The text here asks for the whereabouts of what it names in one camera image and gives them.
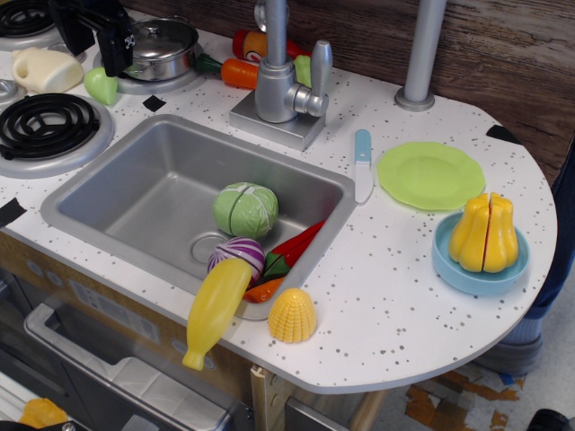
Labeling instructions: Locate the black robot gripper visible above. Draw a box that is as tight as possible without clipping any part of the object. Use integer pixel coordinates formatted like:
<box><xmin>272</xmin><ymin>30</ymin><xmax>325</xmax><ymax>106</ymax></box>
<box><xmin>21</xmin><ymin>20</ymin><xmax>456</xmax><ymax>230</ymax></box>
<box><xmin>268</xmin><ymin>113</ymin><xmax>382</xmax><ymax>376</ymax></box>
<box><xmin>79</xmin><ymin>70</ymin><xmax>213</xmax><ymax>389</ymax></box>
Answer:
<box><xmin>48</xmin><ymin>0</ymin><xmax>134</xmax><ymax>77</ymax></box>

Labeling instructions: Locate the yellow toy banana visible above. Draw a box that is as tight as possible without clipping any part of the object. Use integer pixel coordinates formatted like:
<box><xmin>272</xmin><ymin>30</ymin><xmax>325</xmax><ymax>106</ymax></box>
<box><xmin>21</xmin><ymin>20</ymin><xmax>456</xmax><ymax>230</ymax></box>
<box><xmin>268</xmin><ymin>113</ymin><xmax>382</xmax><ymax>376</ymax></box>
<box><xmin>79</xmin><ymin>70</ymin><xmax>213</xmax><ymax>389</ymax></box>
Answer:
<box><xmin>182</xmin><ymin>259</ymin><xmax>252</xmax><ymax>371</ymax></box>

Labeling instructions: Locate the light green toy plate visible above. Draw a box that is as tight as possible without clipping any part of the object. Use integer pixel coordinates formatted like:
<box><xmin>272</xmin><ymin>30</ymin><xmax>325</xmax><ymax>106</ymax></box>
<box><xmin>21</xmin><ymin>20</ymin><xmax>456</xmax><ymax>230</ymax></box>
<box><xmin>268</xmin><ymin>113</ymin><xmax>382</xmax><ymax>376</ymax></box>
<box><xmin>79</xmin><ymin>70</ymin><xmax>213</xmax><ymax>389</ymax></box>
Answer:
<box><xmin>376</xmin><ymin>142</ymin><xmax>486</xmax><ymax>211</ymax></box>

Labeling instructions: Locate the black rear stove burner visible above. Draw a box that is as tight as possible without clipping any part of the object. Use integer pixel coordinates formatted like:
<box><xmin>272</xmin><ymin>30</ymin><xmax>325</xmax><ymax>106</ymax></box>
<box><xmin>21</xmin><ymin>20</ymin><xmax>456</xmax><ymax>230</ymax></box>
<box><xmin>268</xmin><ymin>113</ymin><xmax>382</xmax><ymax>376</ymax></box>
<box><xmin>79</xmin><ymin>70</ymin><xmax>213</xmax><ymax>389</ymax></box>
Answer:
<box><xmin>1</xmin><ymin>0</ymin><xmax>62</xmax><ymax>52</ymax></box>

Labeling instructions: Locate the black stove burner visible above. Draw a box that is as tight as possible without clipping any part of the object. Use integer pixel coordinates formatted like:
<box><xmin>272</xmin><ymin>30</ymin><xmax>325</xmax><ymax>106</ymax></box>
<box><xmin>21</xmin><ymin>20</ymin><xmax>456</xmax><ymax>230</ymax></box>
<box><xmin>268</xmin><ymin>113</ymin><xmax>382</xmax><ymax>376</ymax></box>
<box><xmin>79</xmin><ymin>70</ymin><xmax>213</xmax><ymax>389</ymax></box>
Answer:
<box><xmin>1</xmin><ymin>0</ymin><xmax>62</xmax><ymax>52</ymax></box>
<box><xmin>1</xmin><ymin>93</ymin><xmax>115</xmax><ymax>180</ymax></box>

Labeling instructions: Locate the cream toy milk jug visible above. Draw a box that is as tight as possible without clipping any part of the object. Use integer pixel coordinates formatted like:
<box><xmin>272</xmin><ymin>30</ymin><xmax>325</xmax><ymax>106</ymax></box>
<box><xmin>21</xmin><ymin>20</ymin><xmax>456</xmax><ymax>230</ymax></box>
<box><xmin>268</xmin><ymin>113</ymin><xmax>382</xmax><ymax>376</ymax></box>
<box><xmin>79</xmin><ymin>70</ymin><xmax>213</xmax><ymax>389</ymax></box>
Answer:
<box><xmin>11</xmin><ymin>47</ymin><xmax>84</xmax><ymax>93</ymax></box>

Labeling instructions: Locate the light green toy pear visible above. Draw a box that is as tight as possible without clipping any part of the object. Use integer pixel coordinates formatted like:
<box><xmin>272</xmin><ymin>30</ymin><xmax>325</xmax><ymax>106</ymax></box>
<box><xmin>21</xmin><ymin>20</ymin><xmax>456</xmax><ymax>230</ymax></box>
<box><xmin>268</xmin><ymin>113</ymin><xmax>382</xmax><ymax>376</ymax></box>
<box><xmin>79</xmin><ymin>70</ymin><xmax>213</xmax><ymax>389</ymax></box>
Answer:
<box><xmin>84</xmin><ymin>66</ymin><xmax>118</xmax><ymax>106</ymax></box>

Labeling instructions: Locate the steel toy pot with lid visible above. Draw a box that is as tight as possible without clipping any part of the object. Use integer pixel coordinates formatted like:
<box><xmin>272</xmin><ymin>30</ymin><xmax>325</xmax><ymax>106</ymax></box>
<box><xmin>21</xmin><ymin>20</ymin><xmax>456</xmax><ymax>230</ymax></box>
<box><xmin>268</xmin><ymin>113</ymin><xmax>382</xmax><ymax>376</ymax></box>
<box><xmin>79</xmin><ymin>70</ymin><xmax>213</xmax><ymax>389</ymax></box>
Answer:
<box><xmin>123</xmin><ymin>18</ymin><xmax>199</xmax><ymax>82</ymax></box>

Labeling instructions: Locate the grey stove knob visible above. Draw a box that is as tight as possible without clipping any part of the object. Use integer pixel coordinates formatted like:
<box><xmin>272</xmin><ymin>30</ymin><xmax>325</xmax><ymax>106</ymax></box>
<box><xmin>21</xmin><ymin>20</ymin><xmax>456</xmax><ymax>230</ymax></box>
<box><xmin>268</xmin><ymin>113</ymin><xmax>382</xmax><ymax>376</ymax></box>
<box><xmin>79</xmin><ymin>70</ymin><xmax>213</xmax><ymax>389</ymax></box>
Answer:
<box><xmin>0</xmin><ymin>79</ymin><xmax>27</xmax><ymax>110</ymax></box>

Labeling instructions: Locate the black front stove burner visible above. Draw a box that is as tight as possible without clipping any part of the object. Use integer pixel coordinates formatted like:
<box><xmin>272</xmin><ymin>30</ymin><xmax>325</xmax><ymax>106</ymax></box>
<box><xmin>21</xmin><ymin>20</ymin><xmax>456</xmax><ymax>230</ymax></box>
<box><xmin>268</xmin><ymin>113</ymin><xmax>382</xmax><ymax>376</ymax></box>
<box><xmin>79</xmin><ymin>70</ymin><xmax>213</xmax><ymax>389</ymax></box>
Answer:
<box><xmin>1</xmin><ymin>93</ymin><xmax>115</xmax><ymax>180</ymax></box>

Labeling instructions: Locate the orange toy carrot on counter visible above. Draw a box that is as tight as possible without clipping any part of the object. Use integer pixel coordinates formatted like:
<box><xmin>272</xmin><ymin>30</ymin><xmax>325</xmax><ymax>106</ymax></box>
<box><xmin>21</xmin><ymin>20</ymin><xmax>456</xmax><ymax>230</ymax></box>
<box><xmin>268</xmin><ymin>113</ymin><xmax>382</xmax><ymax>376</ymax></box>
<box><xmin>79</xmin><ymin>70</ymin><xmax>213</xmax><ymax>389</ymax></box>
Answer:
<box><xmin>196</xmin><ymin>54</ymin><xmax>259</xmax><ymax>90</ymax></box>

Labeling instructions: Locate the grey toy sink basin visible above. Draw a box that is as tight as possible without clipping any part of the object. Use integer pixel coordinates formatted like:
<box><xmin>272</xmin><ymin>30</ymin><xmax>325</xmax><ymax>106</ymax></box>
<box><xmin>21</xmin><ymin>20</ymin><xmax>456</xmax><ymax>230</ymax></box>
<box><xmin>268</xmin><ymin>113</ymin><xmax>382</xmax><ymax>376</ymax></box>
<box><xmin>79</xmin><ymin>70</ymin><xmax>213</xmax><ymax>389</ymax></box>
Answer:
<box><xmin>40</xmin><ymin>115</ymin><xmax>356</xmax><ymax>321</ymax></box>

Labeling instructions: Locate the silver toy faucet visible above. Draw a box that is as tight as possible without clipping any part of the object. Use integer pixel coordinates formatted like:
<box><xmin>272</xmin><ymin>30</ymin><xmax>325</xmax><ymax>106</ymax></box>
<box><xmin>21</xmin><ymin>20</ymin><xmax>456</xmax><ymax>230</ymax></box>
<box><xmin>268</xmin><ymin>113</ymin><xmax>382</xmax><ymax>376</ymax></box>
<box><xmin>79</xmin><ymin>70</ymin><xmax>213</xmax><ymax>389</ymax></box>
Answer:
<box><xmin>229</xmin><ymin>0</ymin><xmax>332</xmax><ymax>152</ymax></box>

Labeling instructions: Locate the light green toy vegetable piece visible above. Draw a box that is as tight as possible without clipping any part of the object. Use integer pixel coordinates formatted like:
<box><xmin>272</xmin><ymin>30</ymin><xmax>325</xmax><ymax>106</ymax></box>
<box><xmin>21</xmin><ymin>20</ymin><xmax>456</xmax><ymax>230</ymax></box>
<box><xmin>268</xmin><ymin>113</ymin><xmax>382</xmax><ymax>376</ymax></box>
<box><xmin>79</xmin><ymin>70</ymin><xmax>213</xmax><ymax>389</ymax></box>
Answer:
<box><xmin>293</xmin><ymin>55</ymin><xmax>312</xmax><ymax>88</ymax></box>

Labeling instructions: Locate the green toy cabbage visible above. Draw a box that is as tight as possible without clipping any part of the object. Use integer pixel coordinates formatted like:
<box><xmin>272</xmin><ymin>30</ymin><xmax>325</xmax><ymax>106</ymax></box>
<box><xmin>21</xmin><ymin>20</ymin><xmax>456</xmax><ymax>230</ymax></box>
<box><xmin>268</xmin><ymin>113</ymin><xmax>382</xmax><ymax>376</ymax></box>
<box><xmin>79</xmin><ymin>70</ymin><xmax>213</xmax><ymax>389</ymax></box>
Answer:
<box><xmin>212</xmin><ymin>181</ymin><xmax>279</xmax><ymax>239</ymax></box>

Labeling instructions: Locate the purple toy onion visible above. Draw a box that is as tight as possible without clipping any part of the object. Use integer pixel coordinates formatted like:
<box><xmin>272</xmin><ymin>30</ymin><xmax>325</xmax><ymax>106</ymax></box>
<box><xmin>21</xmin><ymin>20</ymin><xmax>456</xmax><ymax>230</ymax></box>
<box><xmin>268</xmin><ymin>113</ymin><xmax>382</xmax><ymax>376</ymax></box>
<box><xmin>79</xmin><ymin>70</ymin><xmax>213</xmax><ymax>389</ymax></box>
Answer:
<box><xmin>208</xmin><ymin>236</ymin><xmax>265</xmax><ymax>279</ymax></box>

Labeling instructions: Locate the red toy chili pepper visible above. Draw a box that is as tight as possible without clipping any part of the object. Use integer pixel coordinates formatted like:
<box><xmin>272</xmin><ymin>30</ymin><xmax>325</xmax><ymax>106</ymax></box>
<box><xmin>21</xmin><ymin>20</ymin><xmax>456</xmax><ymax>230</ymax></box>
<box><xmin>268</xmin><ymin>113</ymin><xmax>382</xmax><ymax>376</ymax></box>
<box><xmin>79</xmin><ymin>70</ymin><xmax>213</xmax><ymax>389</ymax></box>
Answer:
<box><xmin>262</xmin><ymin>221</ymin><xmax>325</xmax><ymax>279</ymax></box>

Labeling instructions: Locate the orange toy carrot in sink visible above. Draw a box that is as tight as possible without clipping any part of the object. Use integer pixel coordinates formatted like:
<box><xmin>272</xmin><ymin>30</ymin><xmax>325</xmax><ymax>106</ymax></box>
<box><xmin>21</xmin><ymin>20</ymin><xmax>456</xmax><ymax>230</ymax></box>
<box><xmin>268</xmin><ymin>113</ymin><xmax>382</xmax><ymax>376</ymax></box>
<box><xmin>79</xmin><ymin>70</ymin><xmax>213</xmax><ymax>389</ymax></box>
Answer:
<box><xmin>243</xmin><ymin>277</ymin><xmax>285</xmax><ymax>303</ymax></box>

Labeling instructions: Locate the white and blue toy knife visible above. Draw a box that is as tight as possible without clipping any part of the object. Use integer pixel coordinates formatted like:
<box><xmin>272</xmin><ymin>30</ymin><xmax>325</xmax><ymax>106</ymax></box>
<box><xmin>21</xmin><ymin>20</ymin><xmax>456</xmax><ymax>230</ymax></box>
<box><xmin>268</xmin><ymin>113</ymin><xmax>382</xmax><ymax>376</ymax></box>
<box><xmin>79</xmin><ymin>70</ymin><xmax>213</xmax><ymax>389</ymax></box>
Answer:
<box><xmin>354</xmin><ymin>129</ymin><xmax>374</xmax><ymax>204</ymax></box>

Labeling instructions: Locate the grey vertical pole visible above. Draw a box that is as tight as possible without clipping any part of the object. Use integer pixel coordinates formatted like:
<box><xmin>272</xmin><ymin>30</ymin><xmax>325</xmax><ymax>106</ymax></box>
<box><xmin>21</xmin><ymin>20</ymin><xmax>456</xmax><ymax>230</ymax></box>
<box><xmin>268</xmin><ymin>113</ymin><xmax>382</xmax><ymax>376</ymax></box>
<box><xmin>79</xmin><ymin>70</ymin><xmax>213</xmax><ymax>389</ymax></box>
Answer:
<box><xmin>395</xmin><ymin>0</ymin><xmax>447</xmax><ymax>112</ymax></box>

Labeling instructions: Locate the grey toy oven door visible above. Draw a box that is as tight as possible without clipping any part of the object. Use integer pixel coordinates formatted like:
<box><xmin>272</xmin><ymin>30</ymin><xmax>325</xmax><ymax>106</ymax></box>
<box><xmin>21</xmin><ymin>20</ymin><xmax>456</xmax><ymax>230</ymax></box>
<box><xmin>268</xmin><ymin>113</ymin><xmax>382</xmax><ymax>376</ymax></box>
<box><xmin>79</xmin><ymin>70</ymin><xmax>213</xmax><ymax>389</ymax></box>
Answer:
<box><xmin>0</xmin><ymin>268</ymin><xmax>252</xmax><ymax>431</ymax></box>

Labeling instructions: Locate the yellow toy corn piece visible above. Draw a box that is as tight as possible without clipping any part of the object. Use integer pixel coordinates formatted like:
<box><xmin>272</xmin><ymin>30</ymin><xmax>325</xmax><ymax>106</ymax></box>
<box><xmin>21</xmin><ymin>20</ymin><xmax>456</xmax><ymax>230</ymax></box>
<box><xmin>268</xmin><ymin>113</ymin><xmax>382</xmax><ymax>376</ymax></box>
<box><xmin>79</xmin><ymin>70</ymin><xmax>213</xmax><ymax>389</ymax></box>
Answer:
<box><xmin>268</xmin><ymin>287</ymin><xmax>316</xmax><ymax>343</ymax></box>

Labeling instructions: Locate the yellow object at bottom left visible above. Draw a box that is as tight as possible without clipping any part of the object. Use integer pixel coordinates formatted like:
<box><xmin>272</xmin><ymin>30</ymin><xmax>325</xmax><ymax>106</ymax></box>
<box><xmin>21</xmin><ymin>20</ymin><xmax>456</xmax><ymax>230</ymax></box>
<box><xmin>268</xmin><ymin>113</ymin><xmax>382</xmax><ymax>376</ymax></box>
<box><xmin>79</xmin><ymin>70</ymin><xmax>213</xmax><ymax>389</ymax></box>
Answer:
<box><xmin>18</xmin><ymin>398</ymin><xmax>68</xmax><ymax>429</ymax></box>

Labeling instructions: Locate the yellow toy squash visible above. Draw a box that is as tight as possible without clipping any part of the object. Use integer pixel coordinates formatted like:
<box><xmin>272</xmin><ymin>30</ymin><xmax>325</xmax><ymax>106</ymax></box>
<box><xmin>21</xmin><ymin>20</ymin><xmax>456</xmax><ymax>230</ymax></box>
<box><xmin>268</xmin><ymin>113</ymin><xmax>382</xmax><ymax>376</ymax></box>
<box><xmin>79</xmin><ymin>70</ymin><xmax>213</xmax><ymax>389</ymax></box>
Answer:
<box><xmin>447</xmin><ymin>192</ymin><xmax>519</xmax><ymax>274</ymax></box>

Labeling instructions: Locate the light blue toy bowl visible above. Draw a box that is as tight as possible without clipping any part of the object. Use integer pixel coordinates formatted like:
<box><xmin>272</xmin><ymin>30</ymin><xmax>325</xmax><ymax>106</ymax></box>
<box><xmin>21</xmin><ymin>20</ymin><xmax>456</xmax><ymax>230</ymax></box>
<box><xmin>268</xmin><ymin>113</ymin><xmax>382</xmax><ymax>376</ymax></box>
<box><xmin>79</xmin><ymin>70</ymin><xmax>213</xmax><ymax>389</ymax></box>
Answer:
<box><xmin>431</xmin><ymin>213</ymin><xmax>530</xmax><ymax>296</ymax></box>

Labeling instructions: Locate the person leg in jeans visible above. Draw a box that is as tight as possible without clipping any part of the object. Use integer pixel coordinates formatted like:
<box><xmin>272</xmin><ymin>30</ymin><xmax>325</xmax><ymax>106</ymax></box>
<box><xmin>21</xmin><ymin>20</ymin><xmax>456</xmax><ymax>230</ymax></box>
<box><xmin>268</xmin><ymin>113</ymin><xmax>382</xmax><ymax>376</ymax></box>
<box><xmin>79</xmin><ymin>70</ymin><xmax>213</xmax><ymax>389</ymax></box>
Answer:
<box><xmin>526</xmin><ymin>139</ymin><xmax>574</xmax><ymax>320</ymax></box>

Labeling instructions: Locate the grey shoe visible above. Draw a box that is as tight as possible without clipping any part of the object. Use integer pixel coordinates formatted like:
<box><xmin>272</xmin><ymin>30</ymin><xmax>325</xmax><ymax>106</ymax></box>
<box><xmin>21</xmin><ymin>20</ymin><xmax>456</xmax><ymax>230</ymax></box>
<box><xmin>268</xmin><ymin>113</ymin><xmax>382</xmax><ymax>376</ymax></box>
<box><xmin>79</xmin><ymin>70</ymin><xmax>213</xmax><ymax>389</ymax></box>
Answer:
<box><xmin>473</xmin><ymin>335</ymin><xmax>543</xmax><ymax>376</ymax></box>

